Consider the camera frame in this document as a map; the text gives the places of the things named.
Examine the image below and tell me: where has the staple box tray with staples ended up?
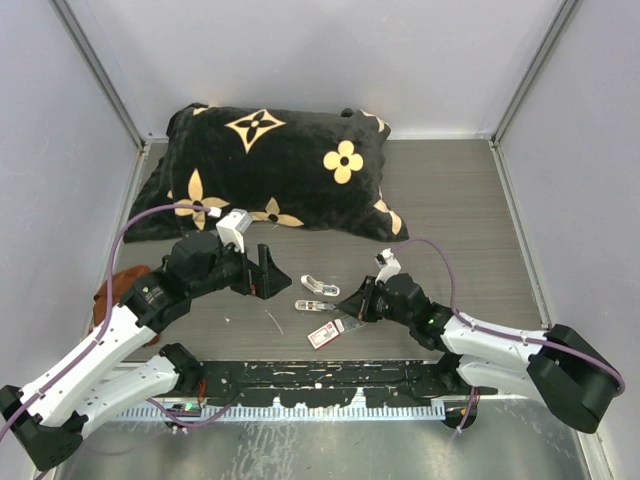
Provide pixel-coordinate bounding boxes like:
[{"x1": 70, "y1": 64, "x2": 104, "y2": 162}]
[{"x1": 334, "y1": 315, "x2": 366, "y2": 335}]

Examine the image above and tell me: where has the red white staple box sleeve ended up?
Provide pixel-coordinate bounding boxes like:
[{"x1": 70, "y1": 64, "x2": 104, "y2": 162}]
[{"x1": 307, "y1": 321, "x2": 341, "y2": 350}]

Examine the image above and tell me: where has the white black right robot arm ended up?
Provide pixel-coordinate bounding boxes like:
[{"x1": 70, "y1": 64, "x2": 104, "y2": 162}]
[{"x1": 337, "y1": 274, "x2": 624, "y2": 433}]

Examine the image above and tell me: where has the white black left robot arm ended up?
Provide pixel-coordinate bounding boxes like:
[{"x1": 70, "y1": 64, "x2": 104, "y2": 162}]
[{"x1": 1, "y1": 233, "x2": 292, "y2": 472}]

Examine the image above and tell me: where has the brown crumpled cloth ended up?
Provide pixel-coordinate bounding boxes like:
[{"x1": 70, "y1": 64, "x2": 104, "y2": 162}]
[{"x1": 88, "y1": 265, "x2": 151, "y2": 333}]

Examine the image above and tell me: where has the black floral pattern pillow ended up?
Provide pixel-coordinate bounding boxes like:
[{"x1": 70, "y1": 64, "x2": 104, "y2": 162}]
[{"x1": 124, "y1": 103, "x2": 409, "y2": 243}]

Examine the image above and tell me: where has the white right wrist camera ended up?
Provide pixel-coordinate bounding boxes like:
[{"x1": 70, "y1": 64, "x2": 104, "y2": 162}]
[{"x1": 375, "y1": 248, "x2": 401, "y2": 284}]

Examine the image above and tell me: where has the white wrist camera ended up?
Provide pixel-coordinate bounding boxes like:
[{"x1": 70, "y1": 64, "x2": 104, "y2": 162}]
[
  {"x1": 375, "y1": 248, "x2": 401, "y2": 284},
  {"x1": 216, "y1": 209, "x2": 253, "y2": 253}
]

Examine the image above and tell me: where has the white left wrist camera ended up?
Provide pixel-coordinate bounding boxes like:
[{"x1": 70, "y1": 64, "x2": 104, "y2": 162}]
[{"x1": 216, "y1": 209, "x2": 253, "y2": 253}]

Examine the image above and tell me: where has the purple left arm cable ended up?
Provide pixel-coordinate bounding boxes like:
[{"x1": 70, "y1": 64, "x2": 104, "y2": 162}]
[{"x1": 0, "y1": 202, "x2": 221, "y2": 441}]

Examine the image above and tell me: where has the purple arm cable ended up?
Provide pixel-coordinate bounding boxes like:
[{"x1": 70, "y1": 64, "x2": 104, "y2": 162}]
[
  {"x1": 389, "y1": 237, "x2": 626, "y2": 396},
  {"x1": 0, "y1": 202, "x2": 221, "y2": 441}
]

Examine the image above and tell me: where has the white slotted cable duct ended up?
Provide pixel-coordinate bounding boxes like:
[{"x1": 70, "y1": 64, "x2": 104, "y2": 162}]
[{"x1": 102, "y1": 400, "x2": 446, "y2": 423}]

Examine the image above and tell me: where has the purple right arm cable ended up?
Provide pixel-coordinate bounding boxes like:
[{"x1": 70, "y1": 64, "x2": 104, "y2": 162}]
[{"x1": 389, "y1": 237, "x2": 626, "y2": 396}]

